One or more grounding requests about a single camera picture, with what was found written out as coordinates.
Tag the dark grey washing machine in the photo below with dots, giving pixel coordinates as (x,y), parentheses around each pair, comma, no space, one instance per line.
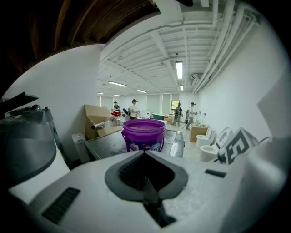
(106,145)

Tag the metal tube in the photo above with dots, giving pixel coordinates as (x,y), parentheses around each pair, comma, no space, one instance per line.
(98,125)

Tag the grey and white appliance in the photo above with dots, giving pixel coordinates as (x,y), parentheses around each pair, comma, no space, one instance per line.
(27,148)

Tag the white toilet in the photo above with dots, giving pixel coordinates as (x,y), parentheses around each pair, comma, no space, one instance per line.
(208,153)
(205,136)

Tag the clear plastic bottle red cap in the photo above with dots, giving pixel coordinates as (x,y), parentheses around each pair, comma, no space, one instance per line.
(114,120)

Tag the bundle of white ceiling pipes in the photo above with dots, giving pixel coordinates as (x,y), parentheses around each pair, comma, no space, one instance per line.
(218,52)

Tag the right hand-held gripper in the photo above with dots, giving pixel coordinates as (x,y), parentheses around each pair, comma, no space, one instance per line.
(238,146)

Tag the small white floor unit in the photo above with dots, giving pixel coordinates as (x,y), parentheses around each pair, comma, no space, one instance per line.
(78,148)

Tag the purple detergent powder bucket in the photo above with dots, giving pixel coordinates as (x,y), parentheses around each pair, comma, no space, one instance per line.
(141,136)

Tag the white air conditioner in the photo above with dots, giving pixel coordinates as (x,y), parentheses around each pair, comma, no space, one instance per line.
(195,79)

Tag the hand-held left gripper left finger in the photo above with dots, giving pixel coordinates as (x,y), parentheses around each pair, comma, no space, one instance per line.
(75,182)

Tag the large open cardboard box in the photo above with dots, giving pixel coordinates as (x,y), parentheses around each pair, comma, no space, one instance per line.
(95,116)

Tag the grey window blind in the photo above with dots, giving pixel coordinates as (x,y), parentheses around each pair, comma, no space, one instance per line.
(153,103)
(166,103)

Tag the closed cardboard box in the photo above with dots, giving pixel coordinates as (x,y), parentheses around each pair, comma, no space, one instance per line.
(197,133)

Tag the small cardboard box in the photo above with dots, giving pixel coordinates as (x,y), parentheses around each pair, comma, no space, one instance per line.
(169,119)

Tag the long ceiling light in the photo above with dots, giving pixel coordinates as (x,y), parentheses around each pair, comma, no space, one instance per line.
(179,69)
(117,83)
(181,87)
(141,91)

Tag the green bathtub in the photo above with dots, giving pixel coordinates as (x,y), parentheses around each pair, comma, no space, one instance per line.
(160,116)

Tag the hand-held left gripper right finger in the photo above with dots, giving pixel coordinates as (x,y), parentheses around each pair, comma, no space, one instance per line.
(204,200)

